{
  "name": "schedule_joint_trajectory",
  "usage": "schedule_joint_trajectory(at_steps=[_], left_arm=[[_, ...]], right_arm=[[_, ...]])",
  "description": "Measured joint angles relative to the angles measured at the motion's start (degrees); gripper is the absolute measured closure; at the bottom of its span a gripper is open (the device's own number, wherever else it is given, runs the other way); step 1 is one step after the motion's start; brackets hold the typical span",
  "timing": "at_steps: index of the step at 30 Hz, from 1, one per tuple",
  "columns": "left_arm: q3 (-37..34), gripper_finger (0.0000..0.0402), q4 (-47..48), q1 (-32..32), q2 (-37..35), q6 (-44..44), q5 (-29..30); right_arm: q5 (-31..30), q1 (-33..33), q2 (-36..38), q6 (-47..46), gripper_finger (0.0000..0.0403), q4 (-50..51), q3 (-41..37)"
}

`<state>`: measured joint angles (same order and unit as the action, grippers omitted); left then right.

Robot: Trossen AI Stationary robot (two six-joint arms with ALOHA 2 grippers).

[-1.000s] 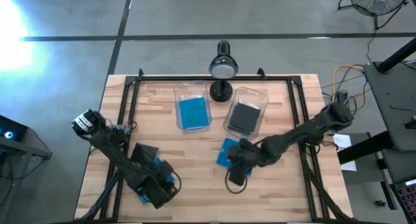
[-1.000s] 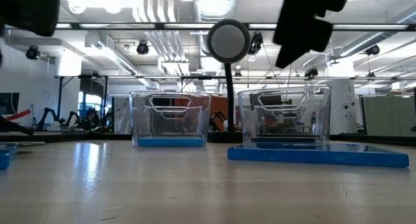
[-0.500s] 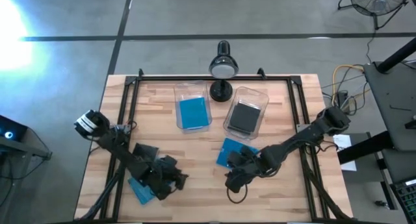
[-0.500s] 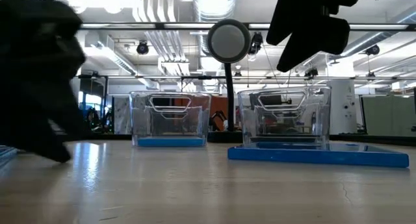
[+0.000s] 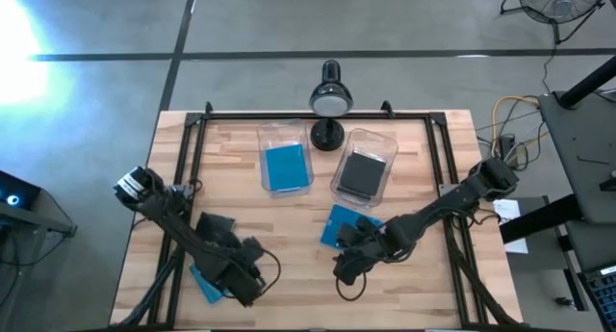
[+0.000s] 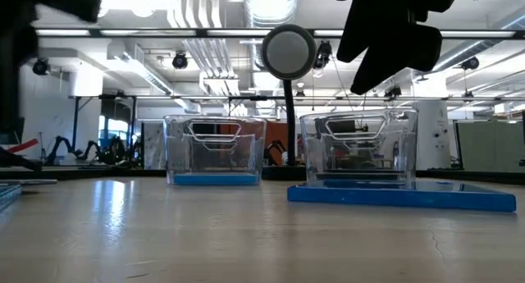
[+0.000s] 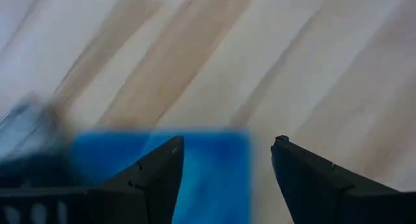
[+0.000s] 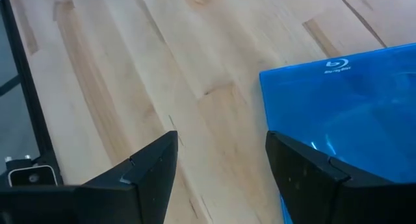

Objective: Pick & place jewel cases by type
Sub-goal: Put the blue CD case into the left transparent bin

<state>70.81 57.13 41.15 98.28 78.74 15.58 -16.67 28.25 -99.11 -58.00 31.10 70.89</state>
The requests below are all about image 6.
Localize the white round pillar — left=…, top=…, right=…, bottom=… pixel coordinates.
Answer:
left=412, top=100, right=452, bottom=171

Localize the orange partition panel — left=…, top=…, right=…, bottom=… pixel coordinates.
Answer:
left=219, top=121, right=290, bottom=166

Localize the blue jewel case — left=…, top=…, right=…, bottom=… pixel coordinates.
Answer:
left=0, top=184, right=24, bottom=212

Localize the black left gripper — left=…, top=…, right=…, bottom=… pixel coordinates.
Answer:
left=0, top=0, right=106, bottom=24

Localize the black overhead light bar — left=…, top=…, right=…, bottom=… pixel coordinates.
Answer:
left=34, top=27, right=525, bottom=39

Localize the black desk lamp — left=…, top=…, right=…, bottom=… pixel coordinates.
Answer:
left=261, top=24, right=317, bottom=181

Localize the silver ventilation duct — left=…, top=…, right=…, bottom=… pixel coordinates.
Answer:
left=242, top=0, right=300, bottom=28

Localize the grey-green partition panel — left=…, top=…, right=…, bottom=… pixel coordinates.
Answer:
left=453, top=120, right=525, bottom=172

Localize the clear plastic bin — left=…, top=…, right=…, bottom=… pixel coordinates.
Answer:
left=299, top=107, right=419, bottom=190
left=162, top=114, right=268, bottom=187

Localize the black ceiling spotlight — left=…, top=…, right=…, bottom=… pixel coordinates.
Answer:
left=171, top=51, right=189, bottom=71
left=313, top=39, right=334, bottom=71
left=32, top=57, right=51, bottom=76
left=460, top=56, right=481, bottom=71

